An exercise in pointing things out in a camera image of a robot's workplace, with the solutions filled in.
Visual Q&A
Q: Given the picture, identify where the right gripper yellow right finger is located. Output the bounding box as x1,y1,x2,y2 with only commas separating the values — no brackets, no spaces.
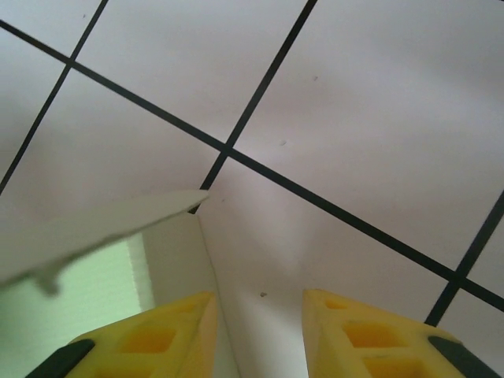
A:
302,289,504,378

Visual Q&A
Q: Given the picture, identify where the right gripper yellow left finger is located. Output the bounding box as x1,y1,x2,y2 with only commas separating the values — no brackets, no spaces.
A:
25,291,218,378

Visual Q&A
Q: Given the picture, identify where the light green paper box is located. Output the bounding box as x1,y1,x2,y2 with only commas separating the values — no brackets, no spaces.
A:
0,190,241,378

